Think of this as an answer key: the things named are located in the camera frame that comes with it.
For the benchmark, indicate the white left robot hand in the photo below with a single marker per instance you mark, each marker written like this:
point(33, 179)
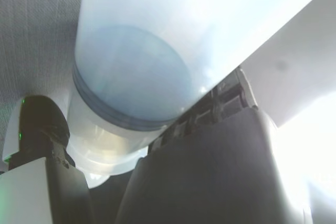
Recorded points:
point(210, 169)

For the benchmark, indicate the large clear plastic syringe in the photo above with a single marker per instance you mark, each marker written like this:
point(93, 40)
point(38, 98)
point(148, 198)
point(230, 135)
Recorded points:
point(147, 51)

